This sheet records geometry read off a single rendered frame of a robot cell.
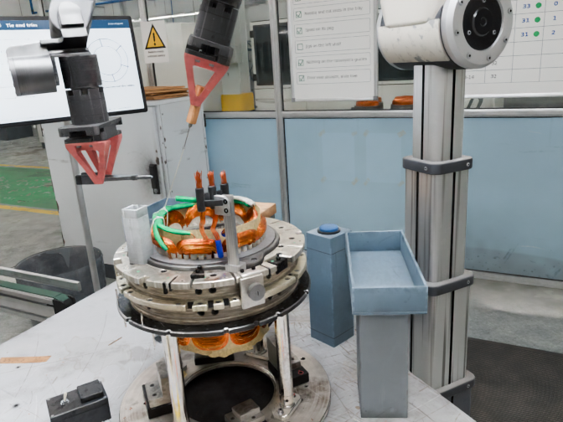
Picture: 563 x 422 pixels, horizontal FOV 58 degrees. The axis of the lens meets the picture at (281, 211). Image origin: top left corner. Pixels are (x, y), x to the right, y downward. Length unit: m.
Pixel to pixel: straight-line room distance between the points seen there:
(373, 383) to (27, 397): 0.68
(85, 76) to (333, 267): 0.59
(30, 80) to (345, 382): 0.76
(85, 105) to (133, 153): 2.38
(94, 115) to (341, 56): 2.33
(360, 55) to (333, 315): 2.11
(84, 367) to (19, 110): 0.92
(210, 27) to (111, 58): 1.15
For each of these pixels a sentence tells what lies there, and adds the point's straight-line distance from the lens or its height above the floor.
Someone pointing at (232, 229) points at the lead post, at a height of 1.16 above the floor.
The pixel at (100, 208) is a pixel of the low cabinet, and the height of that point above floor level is 0.51.
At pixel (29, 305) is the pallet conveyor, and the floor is 0.72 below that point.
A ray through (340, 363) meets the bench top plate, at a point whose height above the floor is 0.78.
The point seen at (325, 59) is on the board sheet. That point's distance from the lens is 3.09.
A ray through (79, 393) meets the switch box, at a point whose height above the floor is 0.84.
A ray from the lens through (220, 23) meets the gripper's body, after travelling 0.79.
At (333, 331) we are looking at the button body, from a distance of 1.13.
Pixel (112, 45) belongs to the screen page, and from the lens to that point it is 1.92.
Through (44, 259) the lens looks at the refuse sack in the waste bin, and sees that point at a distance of 2.73.
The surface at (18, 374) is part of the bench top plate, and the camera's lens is 1.26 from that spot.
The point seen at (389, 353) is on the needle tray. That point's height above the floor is 0.91.
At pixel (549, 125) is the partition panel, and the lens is 2.94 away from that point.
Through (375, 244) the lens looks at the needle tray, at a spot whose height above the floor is 1.04.
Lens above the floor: 1.39
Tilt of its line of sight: 17 degrees down
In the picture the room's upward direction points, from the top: 4 degrees counter-clockwise
